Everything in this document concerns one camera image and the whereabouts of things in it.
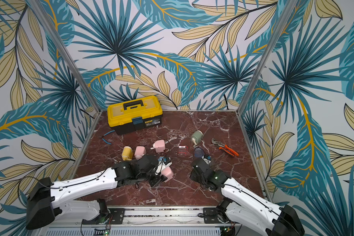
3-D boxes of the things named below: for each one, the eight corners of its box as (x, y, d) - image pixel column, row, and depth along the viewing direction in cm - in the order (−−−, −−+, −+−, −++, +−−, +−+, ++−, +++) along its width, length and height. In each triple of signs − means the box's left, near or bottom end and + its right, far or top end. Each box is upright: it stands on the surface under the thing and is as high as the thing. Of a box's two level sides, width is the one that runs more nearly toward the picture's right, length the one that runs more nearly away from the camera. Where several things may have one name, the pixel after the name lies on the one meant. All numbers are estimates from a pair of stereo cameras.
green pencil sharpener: (189, 141, 104) (190, 135, 97) (196, 135, 107) (198, 129, 101) (195, 146, 101) (196, 140, 95) (202, 140, 105) (204, 133, 98)
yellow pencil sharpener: (124, 164, 93) (120, 158, 87) (127, 152, 99) (123, 146, 93) (131, 164, 93) (128, 159, 87) (134, 152, 99) (131, 146, 93)
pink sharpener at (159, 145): (152, 153, 98) (150, 148, 92) (153, 145, 102) (151, 139, 96) (165, 153, 98) (164, 148, 92) (165, 145, 102) (164, 139, 96)
